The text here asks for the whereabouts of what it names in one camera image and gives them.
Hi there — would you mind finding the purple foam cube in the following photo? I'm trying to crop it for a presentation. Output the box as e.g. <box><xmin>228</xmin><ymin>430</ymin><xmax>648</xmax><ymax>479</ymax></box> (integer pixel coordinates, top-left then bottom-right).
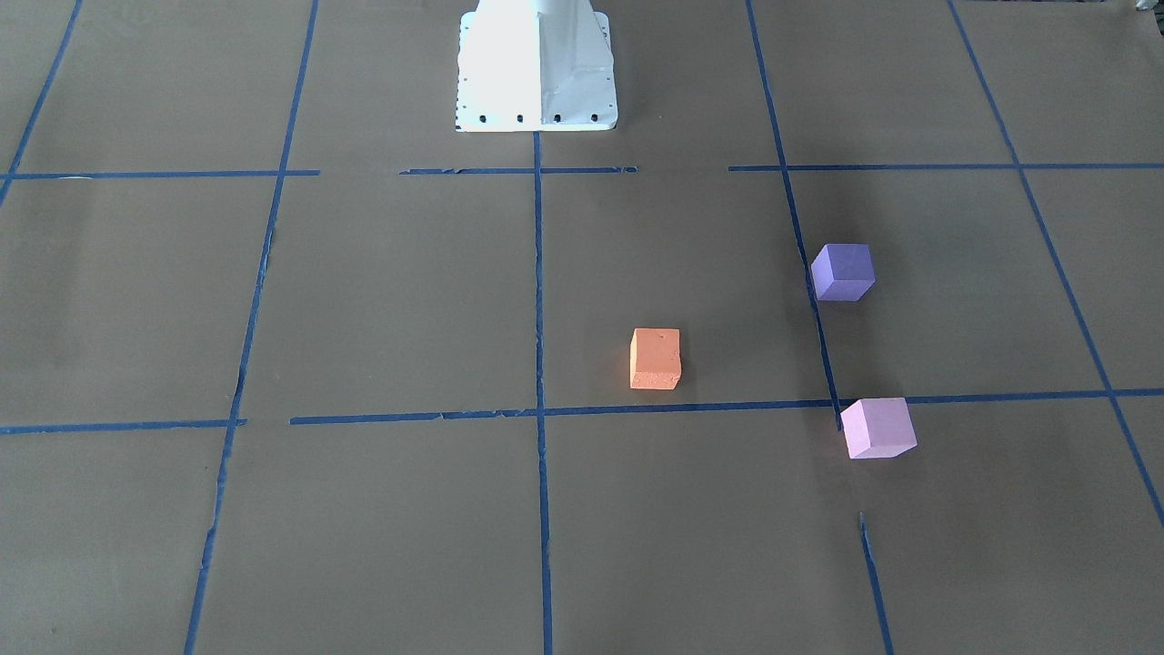
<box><xmin>809</xmin><ymin>242</ymin><xmax>876</xmax><ymax>302</ymax></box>

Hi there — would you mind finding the pink foam cube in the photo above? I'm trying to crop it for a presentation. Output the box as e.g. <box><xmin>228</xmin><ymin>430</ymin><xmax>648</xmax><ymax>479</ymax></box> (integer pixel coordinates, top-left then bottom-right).
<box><xmin>840</xmin><ymin>398</ymin><xmax>918</xmax><ymax>460</ymax></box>

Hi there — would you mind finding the white pedestal column with base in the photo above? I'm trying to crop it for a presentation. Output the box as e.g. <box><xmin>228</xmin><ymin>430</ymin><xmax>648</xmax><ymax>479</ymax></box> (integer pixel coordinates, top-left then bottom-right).
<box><xmin>455</xmin><ymin>1</ymin><xmax>619</xmax><ymax>133</ymax></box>

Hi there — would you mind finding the orange foam cube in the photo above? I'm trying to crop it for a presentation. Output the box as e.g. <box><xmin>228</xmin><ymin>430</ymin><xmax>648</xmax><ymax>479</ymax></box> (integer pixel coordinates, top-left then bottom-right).
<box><xmin>629</xmin><ymin>327</ymin><xmax>682</xmax><ymax>390</ymax></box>

